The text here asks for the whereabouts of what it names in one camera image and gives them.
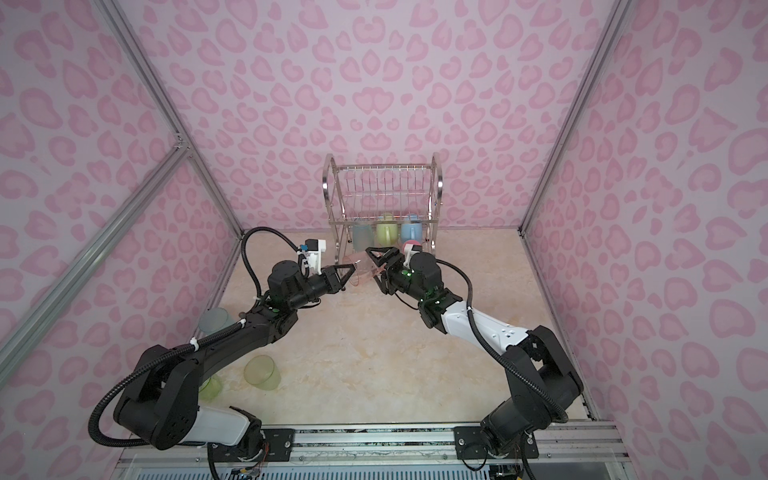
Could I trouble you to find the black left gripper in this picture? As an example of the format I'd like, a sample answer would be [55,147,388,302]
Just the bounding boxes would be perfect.
[289,263,357,313]

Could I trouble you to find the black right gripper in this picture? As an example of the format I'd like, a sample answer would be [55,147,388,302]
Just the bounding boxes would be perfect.
[365,248,429,304]

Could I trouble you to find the light green ceramic mug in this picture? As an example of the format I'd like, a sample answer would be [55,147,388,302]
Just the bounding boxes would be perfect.
[375,214,399,247]

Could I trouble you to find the translucent teal plastic cup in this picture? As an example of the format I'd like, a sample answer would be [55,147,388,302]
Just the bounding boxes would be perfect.
[351,224,375,252]

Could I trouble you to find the light blue ceramic mug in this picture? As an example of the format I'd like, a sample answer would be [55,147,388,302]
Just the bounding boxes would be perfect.
[400,214,423,243]

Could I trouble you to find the translucent green plastic cup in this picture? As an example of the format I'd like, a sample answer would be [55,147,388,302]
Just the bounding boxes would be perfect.
[243,355,281,391]

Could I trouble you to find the translucent pink plastic cup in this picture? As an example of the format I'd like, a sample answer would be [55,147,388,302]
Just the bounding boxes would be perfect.
[347,252,380,287]

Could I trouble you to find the opaque pink plastic cup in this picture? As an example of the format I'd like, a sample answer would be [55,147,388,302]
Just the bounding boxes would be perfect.
[402,240,423,253]

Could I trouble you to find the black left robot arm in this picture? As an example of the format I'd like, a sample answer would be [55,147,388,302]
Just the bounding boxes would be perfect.
[113,260,355,459]

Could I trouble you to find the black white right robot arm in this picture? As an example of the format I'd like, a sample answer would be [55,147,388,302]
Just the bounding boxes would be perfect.
[366,247,584,458]

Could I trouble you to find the steel two-tier dish rack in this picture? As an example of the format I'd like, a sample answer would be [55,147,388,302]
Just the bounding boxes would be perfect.
[321,153,444,262]

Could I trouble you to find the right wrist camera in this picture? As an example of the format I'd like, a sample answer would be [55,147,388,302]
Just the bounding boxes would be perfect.
[402,250,423,269]

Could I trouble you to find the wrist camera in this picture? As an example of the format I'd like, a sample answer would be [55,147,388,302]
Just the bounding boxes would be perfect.
[402,250,423,269]
[298,238,327,277]

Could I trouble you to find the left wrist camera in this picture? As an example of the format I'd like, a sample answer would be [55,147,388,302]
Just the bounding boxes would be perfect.
[298,238,327,277]

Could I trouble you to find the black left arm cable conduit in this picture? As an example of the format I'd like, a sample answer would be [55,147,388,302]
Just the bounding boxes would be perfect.
[87,226,301,448]

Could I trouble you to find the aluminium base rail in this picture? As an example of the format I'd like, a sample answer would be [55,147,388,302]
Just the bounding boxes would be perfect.
[112,420,637,479]

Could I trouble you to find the aluminium corner frame post left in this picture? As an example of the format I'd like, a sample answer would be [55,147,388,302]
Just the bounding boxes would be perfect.
[93,0,244,237]

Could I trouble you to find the aluminium corner frame post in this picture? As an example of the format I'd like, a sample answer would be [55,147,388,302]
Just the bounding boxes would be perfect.
[93,0,244,237]
[518,0,636,238]

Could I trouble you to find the aluminium diagonal frame bar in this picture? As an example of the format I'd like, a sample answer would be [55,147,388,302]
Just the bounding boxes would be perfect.
[1,142,189,385]

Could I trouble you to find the aluminium corner frame post right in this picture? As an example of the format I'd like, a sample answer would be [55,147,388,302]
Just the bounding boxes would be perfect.
[518,0,636,238]

